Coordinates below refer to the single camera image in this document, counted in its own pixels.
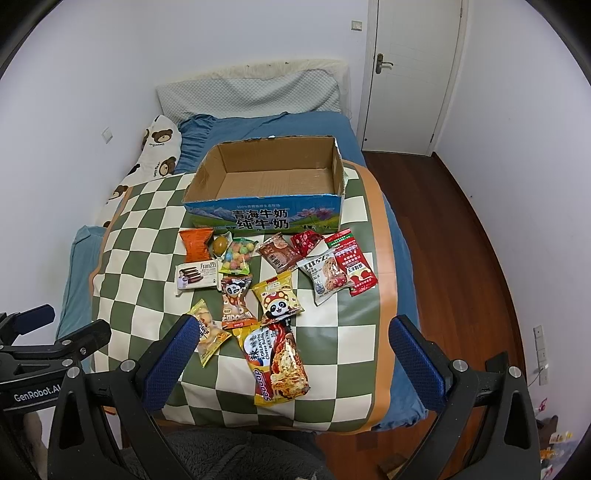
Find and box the yellow biscuit balls packet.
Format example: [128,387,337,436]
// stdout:
[188,299,230,367]

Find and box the Franzzi cookie packet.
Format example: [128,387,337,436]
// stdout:
[175,259,218,295]

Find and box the orange panda snack packet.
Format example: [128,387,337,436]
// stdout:
[221,275,257,330]

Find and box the Sedaap instant noodle packet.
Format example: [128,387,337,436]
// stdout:
[232,321,310,407]

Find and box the braised egg packet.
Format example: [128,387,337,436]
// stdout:
[209,232,232,258]

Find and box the colourful candy balls bag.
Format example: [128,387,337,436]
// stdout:
[219,237,259,276]

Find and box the yellow panda snack packet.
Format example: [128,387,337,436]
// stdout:
[252,271,304,326]

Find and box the brown snack packet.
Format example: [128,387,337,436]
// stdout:
[256,233,304,274]

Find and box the long red snack packet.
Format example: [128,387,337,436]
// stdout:
[325,228,378,296]

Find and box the small dark red packet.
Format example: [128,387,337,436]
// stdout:
[290,230,324,257]

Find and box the silver oat cookie packet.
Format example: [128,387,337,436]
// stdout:
[297,248,353,306]

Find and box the green checkered mat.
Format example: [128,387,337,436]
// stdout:
[92,163,398,432]

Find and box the teddy bear print pillow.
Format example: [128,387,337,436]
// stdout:
[97,115,181,227]

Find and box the cardboard milk box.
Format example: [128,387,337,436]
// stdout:
[182,136,345,233]

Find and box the grey-white pillow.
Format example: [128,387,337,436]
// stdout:
[156,59,352,123]

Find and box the white door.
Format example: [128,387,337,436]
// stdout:
[358,0,469,156]

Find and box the wall socket left wall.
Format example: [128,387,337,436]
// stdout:
[102,127,113,144]

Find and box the metal door handle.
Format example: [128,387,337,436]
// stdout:
[375,53,394,74]

